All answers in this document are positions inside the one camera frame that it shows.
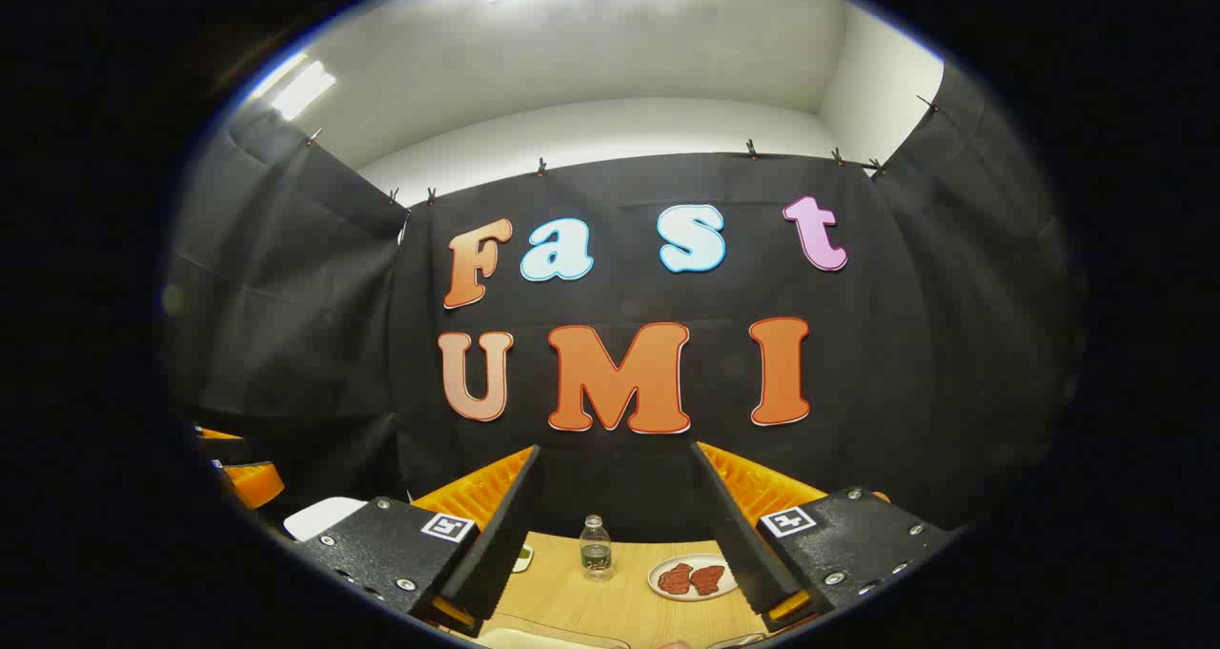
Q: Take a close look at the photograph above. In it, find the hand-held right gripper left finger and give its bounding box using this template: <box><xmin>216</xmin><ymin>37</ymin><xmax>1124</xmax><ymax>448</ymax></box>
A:
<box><xmin>295</xmin><ymin>444</ymin><xmax>546</xmax><ymax>639</ymax></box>

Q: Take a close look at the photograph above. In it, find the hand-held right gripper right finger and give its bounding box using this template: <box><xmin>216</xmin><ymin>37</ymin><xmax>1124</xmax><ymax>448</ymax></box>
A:
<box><xmin>691</xmin><ymin>441</ymin><xmax>959</xmax><ymax>633</ymax></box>

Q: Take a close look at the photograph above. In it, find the round white plate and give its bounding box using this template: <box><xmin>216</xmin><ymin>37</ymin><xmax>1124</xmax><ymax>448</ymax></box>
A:
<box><xmin>647</xmin><ymin>554</ymin><xmax>741</xmax><ymax>601</ymax></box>

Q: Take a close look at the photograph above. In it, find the clear plastic water bottle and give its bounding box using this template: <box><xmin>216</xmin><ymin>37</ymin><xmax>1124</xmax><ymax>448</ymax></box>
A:
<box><xmin>579</xmin><ymin>514</ymin><xmax>614</xmax><ymax>581</ymax></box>

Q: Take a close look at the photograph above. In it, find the small ceiling light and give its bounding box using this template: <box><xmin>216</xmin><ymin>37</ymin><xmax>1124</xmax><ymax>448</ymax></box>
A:
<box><xmin>271</xmin><ymin>56</ymin><xmax>337</xmax><ymax>122</ymax></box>

